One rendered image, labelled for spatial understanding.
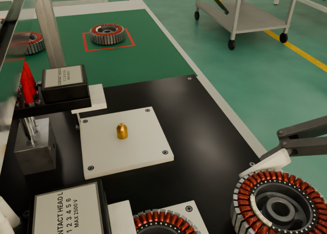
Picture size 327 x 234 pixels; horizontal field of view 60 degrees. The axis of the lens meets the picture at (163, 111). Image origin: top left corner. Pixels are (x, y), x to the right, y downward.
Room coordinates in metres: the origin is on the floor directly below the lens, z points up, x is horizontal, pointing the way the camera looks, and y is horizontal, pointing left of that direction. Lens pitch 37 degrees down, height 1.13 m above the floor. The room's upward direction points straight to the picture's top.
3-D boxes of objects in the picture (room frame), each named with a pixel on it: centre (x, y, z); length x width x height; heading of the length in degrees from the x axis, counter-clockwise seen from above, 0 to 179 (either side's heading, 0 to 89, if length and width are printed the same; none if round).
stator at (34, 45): (0.84, 0.43, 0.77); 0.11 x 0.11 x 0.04
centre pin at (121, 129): (0.39, 0.08, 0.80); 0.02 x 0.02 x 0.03
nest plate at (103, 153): (0.39, 0.08, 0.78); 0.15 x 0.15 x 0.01; 16
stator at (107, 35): (0.92, 0.19, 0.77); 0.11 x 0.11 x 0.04
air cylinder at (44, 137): (0.35, 0.21, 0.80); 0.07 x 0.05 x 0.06; 16
